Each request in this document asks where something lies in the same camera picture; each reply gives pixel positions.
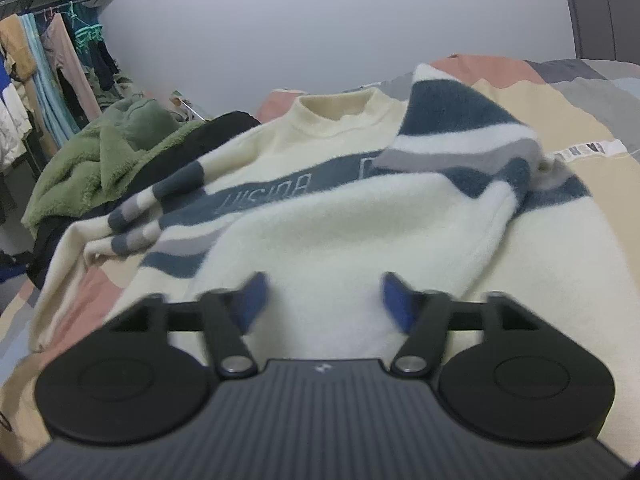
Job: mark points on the green fleece jacket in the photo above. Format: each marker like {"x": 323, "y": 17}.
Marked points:
{"x": 90, "y": 170}

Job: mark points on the grey door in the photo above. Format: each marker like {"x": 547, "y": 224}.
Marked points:
{"x": 600, "y": 5}

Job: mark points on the cream striped fleece sweater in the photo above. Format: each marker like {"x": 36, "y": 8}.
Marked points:
{"x": 325, "y": 230}

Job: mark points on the pink hanging garment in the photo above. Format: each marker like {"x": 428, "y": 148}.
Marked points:
{"x": 70, "y": 65}

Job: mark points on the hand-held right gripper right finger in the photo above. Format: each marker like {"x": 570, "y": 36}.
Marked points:
{"x": 400, "y": 305}

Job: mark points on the black jacket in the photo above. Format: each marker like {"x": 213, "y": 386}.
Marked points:
{"x": 220, "y": 132}

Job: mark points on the patchwork bed cover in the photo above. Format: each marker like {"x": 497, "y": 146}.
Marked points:
{"x": 575, "y": 125}

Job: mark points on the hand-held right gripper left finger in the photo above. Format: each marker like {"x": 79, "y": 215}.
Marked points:
{"x": 252, "y": 305}

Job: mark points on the light blue hanging garment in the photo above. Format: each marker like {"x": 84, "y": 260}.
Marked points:
{"x": 47, "y": 80}

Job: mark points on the green clothes hangers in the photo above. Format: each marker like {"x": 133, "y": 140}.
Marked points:
{"x": 87, "y": 30}

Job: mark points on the dark hanging garment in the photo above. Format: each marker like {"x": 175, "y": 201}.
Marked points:
{"x": 106, "y": 65}

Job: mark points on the white hanging garment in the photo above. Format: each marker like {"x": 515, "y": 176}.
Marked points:
{"x": 11, "y": 130}

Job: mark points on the tan hanging garment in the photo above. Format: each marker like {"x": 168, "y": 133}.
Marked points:
{"x": 17, "y": 45}

